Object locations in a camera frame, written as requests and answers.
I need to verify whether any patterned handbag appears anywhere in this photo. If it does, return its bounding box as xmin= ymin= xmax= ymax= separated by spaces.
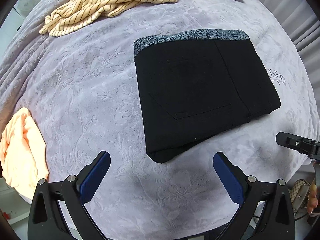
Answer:
xmin=289 ymin=179 xmax=311 ymax=216

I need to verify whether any operator right hand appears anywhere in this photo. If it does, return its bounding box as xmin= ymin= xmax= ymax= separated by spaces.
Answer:
xmin=306 ymin=181 xmax=318 ymax=214

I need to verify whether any orange fleece garment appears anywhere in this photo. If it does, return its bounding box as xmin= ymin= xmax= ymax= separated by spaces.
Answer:
xmin=1 ymin=107 xmax=49 ymax=199

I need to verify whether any lavender embossed bed blanket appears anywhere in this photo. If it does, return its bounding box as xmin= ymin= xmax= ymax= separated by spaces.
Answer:
xmin=1 ymin=0 xmax=319 ymax=239

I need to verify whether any black pants patterned side stripe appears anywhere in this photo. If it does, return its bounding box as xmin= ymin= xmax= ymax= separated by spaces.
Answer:
xmin=133 ymin=29 xmax=281 ymax=163

